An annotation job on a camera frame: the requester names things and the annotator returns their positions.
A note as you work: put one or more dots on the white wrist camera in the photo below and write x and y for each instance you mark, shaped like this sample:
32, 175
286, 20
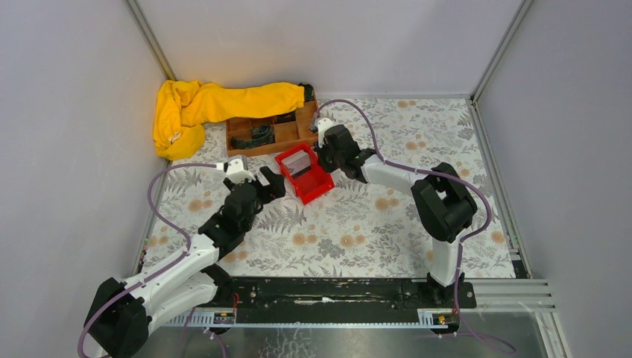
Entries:
320, 126
236, 169

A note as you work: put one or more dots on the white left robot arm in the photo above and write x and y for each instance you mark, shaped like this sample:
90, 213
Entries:
125, 312

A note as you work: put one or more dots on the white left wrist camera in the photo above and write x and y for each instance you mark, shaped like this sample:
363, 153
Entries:
236, 169

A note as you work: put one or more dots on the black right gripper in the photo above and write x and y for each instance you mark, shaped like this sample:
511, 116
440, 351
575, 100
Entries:
325, 155

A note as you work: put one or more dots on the red plastic bin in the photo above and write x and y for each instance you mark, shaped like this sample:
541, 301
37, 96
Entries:
312, 184

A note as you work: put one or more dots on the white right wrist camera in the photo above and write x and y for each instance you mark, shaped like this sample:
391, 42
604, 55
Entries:
320, 126

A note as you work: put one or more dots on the stack of cards in bin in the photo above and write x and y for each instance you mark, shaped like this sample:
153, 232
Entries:
297, 164

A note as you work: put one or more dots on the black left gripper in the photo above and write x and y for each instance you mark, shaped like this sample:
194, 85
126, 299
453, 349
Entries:
266, 183

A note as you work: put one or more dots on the yellow cloth garment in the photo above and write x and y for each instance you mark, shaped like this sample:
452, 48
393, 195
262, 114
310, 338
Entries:
182, 108

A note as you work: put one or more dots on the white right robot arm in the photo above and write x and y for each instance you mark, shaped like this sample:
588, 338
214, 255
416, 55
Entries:
443, 203

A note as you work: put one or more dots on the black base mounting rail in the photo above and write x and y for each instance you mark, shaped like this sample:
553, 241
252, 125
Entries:
337, 301

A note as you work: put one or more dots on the wooden compartment tray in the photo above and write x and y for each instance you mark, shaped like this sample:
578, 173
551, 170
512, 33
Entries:
288, 131

